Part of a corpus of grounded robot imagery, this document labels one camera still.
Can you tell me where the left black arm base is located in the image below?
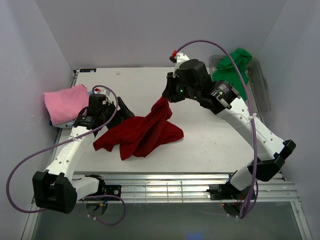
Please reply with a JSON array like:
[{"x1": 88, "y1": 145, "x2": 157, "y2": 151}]
[{"x1": 84, "y1": 183, "x2": 122, "y2": 202}]

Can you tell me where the pink folded t-shirt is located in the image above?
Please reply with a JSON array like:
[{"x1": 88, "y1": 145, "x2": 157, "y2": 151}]
[{"x1": 43, "y1": 84, "x2": 90, "y2": 126}]

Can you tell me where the blue label sticker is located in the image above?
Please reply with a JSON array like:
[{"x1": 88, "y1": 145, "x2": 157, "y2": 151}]
[{"x1": 79, "y1": 68, "x2": 97, "y2": 73}]

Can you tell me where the dark red t-shirt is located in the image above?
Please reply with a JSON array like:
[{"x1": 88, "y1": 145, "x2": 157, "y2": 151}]
[{"x1": 93, "y1": 96, "x2": 184, "y2": 161}]

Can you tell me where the aluminium frame rail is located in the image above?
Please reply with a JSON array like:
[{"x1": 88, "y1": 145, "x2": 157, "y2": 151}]
[{"x1": 31, "y1": 171, "x2": 301, "y2": 205}]

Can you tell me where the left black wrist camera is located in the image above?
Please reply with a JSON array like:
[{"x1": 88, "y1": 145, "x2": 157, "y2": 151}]
[{"x1": 87, "y1": 93, "x2": 109, "y2": 115}]

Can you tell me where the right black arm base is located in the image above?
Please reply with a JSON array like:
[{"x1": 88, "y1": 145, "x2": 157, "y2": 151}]
[{"x1": 206, "y1": 183, "x2": 250, "y2": 200}]

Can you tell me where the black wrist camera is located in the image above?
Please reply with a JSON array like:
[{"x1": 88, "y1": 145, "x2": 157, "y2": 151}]
[
  {"x1": 177, "y1": 59, "x2": 209, "y2": 85},
  {"x1": 87, "y1": 93, "x2": 109, "y2": 115}
]

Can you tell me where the green t-shirt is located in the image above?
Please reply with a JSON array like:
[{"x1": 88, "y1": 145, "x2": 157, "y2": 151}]
[{"x1": 212, "y1": 48, "x2": 252, "y2": 101}]

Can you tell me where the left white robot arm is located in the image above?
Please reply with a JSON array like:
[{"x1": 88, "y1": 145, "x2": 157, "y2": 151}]
[{"x1": 32, "y1": 93, "x2": 134, "y2": 214}]

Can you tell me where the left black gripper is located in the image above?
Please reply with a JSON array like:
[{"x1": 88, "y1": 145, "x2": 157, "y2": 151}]
[{"x1": 100, "y1": 96, "x2": 134, "y2": 130}]

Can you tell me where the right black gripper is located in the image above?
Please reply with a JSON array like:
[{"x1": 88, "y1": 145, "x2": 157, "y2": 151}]
[{"x1": 162, "y1": 70, "x2": 200, "y2": 103}]

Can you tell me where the clear plastic bin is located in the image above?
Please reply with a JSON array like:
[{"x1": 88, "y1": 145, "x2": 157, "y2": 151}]
[{"x1": 208, "y1": 55, "x2": 271, "y2": 119}]

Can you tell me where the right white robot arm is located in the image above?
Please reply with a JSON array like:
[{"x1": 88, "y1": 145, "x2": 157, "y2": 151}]
[{"x1": 162, "y1": 72, "x2": 296, "y2": 199}]

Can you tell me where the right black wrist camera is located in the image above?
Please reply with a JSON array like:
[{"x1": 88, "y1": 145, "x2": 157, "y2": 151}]
[{"x1": 177, "y1": 59, "x2": 209, "y2": 85}]

